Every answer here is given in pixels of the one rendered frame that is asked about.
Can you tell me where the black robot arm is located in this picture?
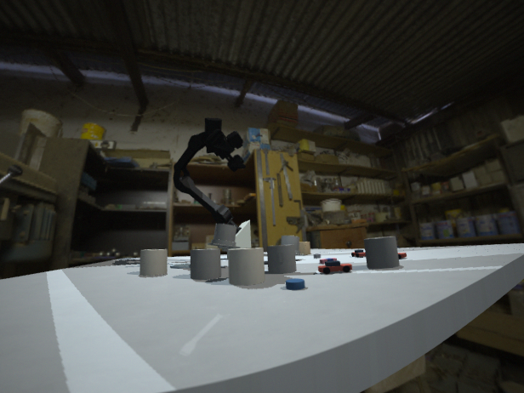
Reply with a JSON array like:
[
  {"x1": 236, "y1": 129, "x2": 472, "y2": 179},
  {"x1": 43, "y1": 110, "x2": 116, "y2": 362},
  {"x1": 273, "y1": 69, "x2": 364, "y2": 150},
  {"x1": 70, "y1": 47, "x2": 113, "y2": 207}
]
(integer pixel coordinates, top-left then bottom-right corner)
[{"x1": 173, "y1": 117, "x2": 243, "y2": 234}]

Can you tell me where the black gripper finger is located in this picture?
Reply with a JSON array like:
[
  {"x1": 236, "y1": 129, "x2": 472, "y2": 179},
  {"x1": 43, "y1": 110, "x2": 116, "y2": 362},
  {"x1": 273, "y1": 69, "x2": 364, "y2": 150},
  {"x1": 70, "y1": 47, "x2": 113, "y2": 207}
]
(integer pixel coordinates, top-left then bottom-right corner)
[
  {"x1": 212, "y1": 133, "x2": 233, "y2": 153},
  {"x1": 230, "y1": 156, "x2": 246, "y2": 171}
]

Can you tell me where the blue short cylinder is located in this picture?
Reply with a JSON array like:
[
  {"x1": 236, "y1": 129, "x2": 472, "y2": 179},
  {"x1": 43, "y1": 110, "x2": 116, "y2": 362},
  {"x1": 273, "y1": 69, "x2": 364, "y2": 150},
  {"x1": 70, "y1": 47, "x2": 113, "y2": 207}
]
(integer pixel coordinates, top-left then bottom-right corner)
[{"x1": 286, "y1": 278, "x2": 305, "y2": 290}]

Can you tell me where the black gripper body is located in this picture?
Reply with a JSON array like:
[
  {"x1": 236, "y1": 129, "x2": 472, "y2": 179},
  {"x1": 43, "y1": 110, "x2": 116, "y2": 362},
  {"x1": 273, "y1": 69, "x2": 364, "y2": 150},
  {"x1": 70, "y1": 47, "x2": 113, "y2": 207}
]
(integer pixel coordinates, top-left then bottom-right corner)
[{"x1": 206, "y1": 129, "x2": 239, "y2": 172}]

